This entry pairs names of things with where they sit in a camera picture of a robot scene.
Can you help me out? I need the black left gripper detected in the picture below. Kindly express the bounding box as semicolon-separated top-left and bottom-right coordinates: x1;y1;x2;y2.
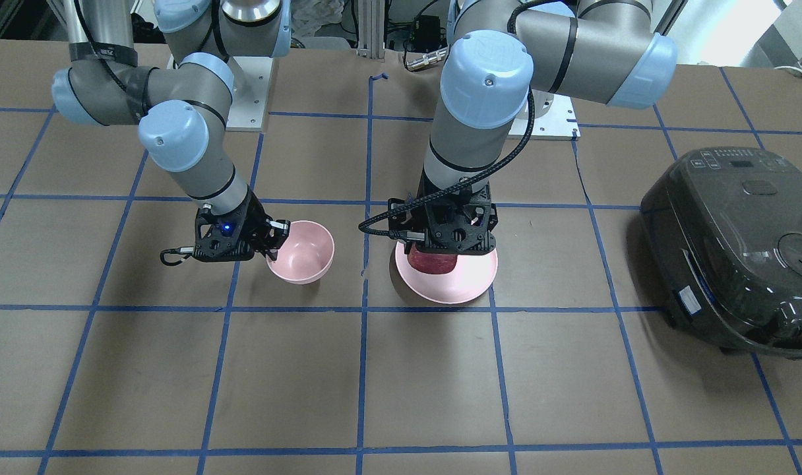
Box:
388;185;498;256

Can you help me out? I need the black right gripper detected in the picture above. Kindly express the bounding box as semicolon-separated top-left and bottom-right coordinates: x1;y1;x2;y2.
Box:
192;191;292;263

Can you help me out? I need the pink bowl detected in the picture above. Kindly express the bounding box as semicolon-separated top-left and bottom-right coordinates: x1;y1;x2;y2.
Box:
266;220;335;284

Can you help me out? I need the red apple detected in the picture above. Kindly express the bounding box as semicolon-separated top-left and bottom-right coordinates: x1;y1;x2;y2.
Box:
407;246;458;274

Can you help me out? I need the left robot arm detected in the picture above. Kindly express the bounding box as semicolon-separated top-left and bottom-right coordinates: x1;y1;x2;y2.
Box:
359;1;678;255

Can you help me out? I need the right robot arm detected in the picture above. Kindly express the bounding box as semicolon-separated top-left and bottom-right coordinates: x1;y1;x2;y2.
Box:
51;1;292;263

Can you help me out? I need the pink plate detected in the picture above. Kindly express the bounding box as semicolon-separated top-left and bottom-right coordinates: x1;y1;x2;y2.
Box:
393;243;499;305

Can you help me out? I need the dark grey rice cooker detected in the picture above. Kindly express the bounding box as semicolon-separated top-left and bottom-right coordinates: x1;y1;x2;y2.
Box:
641;146;802;360

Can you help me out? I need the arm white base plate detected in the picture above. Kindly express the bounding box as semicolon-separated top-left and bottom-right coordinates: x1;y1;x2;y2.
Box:
530;90;581;141
167;54;272;132

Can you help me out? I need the aluminium frame post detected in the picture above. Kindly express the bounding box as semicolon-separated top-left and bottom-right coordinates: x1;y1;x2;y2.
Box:
356;0;386;62

